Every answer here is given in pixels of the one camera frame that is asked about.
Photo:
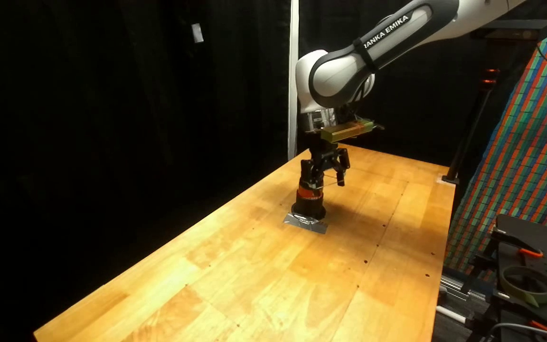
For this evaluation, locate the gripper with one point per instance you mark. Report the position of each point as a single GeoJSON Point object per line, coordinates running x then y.
{"type": "Point", "coordinates": [323, 151]}

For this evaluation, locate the thin rubber band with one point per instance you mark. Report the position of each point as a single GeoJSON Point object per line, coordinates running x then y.
{"type": "Point", "coordinates": [331, 180]}

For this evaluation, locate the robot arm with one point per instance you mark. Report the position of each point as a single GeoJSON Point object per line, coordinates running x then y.
{"type": "Point", "coordinates": [340, 76]}

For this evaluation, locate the black cup with orange band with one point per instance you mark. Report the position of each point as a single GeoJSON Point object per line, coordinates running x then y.
{"type": "Point", "coordinates": [308, 203]}

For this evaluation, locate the silver tape patch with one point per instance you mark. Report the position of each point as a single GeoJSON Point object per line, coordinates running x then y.
{"type": "Point", "coordinates": [304, 223]}

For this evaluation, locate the white vertical pole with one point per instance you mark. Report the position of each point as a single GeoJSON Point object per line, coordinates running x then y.
{"type": "Point", "coordinates": [293, 85]}

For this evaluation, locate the white tag on curtain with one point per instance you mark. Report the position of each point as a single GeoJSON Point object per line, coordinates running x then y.
{"type": "Point", "coordinates": [197, 33]}

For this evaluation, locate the colourful patterned board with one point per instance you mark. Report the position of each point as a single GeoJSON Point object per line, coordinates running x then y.
{"type": "Point", "coordinates": [530, 156]}

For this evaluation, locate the black curtain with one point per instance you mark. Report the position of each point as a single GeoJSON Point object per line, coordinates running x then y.
{"type": "Point", "coordinates": [126, 109]}

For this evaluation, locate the green tape roll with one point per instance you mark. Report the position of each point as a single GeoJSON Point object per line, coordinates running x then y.
{"type": "Point", "coordinates": [508, 287]}

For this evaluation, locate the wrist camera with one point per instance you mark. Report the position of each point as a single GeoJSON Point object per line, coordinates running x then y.
{"type": "Point", "coordinates": [347, 130]}

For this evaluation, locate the camera on mount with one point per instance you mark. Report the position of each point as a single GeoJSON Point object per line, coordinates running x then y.
{"type": "Point", "coordinates": [487, 80]}

